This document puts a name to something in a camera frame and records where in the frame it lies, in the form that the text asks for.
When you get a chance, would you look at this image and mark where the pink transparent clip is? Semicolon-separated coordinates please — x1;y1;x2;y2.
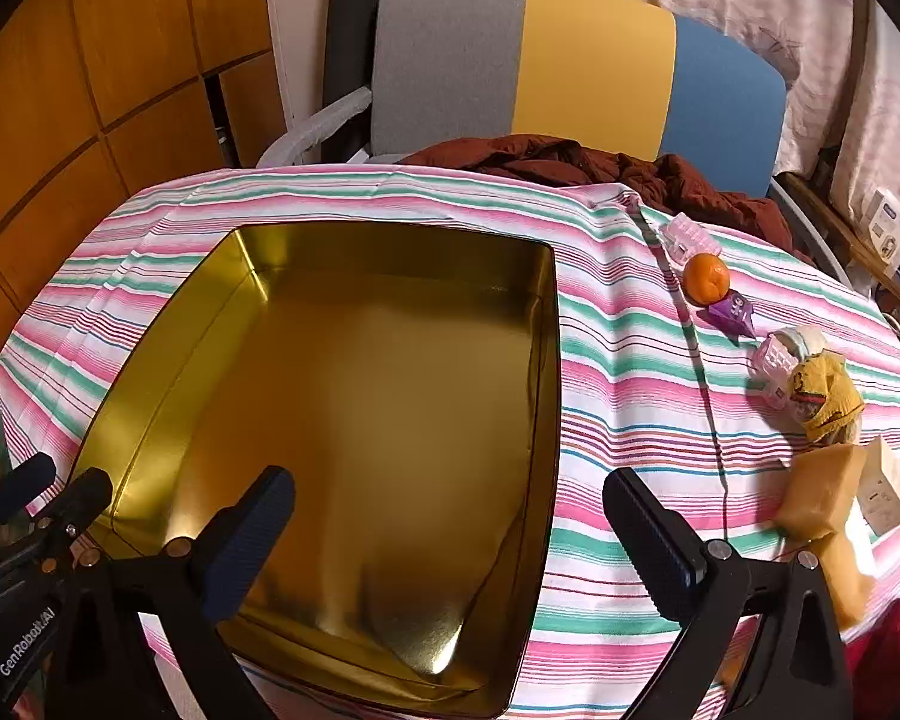
754;330;796;410

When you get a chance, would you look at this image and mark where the grey yellow blue chair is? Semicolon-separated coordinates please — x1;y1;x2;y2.
259;0;852;286

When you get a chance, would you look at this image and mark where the beige cardboard box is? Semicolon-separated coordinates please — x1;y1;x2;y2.
855;435;900;537

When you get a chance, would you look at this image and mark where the striped tablecloth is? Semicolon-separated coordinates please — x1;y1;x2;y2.
0;163;900;720

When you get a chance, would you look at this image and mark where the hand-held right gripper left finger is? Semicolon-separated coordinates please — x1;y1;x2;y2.
45;465;297;720

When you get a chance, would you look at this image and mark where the red garment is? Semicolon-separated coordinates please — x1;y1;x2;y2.
847;596;900;695

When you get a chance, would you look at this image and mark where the purple plastic toy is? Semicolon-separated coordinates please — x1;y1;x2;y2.
694;291;758;338

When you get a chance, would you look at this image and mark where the orange mandarin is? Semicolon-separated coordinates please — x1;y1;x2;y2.
682;253;731;306

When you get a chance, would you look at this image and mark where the black rolled mat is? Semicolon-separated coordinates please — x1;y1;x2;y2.
322;0;395;162

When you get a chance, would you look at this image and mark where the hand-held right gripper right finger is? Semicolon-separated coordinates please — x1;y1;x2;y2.
602;467;856;720

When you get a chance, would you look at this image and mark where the white printed box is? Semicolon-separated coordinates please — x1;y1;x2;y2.
866;187;900;275

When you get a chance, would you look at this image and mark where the gold tin box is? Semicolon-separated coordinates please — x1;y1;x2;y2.
70;221;562;717

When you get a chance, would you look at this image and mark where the beige patterned curtain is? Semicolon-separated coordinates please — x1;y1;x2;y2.
577;0;900;226

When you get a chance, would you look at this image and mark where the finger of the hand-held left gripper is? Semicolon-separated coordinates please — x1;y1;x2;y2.
0;453;57;541
0;467;113;601

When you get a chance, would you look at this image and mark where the orange white snack packet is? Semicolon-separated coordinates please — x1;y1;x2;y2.
776;444;869;541

